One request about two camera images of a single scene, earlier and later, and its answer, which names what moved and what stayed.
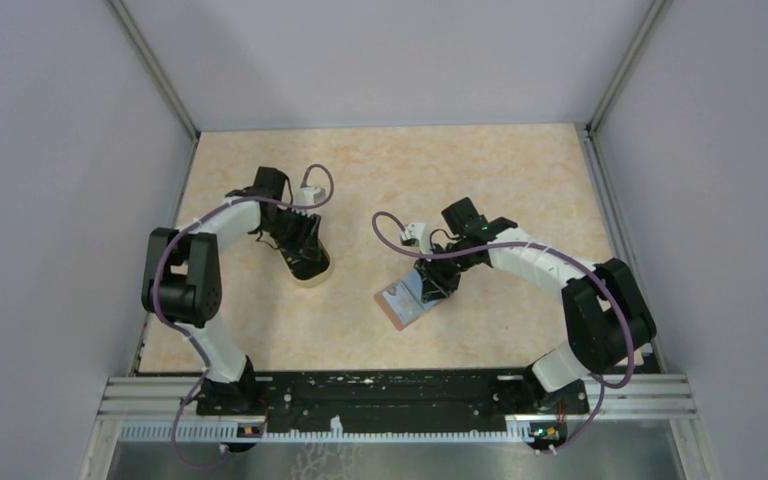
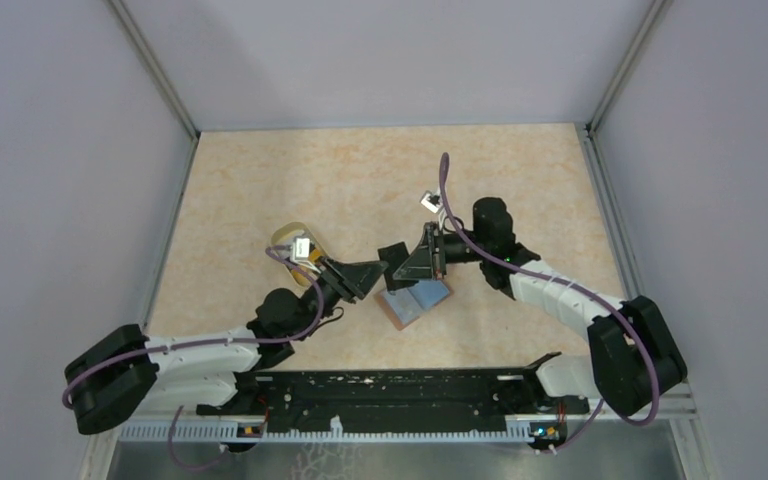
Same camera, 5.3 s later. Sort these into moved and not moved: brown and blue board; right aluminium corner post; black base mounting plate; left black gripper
Moved: left black gripper
Not moved: right aluminium corner post; brown and blue board; black base mounting plate
